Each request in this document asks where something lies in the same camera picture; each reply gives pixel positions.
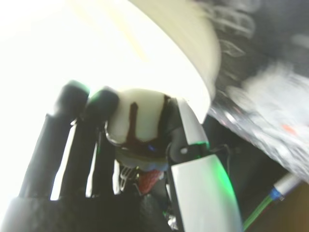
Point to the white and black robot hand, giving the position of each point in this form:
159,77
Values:
200,193

